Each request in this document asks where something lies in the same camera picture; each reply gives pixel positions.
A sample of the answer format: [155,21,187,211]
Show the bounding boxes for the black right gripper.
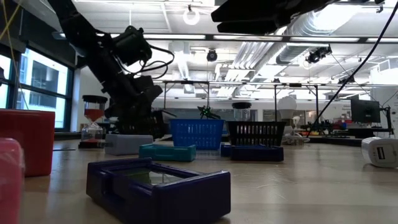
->
[211,0,336,34]

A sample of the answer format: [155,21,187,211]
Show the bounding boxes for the black plastic basket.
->
[116,108,171,140]
[226,120,287,147]

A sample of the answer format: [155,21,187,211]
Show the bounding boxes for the black ceiling-mounted camera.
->
[304,45,333,65]

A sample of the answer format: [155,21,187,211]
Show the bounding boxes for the black computer monitor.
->
[350,98,382,124]

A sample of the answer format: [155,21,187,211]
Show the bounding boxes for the dark blue digital clock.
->
[86,157,232,224]
[230,145,285,162]

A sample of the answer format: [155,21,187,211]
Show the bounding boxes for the white ring lamp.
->
[182,6,201,26]

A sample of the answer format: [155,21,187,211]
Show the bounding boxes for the background workbench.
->
[306,119,396,139]

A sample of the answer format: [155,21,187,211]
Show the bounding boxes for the black device green lights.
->
[197,105,221,121]

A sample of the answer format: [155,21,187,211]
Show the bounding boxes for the black hanging cable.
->
[306,0,398,138]

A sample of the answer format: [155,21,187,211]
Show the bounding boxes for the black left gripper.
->
[105,74,164,125]

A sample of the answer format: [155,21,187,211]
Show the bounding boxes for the grey cube charger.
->
[104,133,154,156]

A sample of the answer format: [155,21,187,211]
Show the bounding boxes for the teal digital clock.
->
[138,143,197,162]

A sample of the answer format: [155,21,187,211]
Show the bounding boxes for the pink bottle lower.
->
[0,138,25,224]

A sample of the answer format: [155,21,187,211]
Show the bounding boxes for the pink bottle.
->
[0,138,25,224]
[0,108,56,177]

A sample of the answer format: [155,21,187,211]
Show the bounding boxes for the silver wall charger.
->
[361,136,398,169]

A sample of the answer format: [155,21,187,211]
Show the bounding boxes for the black aluminium rig frame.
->
[54,132,396,147]

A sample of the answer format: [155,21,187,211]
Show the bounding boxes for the blue plastic basket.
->
[169,118,225,151]

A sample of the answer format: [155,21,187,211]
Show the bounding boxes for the pink bottle upper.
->
[0,108,56,177]

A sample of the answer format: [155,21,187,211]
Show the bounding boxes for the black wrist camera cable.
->
[136,45,175,80]

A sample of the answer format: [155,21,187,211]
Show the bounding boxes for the white lamp cable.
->
[281,116,311,146]

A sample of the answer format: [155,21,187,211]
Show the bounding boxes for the large window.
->
[0,46,75,131]

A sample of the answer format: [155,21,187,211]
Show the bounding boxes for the white bulb table lamp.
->
[277,95,301,139]

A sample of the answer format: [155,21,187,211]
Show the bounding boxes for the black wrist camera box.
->
[112,25,154,67]

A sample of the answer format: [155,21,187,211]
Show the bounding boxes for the red sand hourglass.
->
[78,95,109,149]

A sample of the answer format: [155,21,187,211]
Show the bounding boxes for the background black metal frame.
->
[161,79,321,125]

